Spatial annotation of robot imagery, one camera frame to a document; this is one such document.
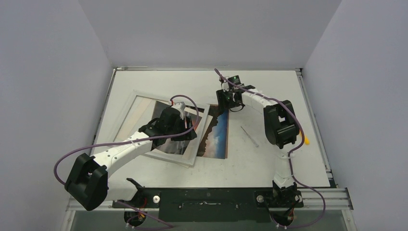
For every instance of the sunset photo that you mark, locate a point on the sunset photo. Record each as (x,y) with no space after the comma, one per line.
(213,143)

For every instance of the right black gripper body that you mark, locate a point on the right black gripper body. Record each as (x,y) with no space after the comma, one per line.
(227,98)

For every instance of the yellow handled screwdriver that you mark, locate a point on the yellow handled screwdriver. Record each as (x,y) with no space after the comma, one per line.
(306,140)

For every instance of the white picture frame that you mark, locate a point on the white picture frame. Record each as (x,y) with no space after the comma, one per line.
(127,111)

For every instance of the cream mat board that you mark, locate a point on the cream mat board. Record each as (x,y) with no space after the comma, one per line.
(140,111)

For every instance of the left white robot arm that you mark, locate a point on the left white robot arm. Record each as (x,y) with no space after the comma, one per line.
(88,181)

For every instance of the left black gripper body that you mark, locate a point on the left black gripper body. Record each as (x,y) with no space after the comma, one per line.
(180,126)

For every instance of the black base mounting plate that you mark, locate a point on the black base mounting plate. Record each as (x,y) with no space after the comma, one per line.
(215,204)

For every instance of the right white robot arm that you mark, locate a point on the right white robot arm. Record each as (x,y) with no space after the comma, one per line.
(282,130)

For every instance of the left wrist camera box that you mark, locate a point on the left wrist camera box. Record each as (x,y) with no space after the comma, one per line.
(180,107)

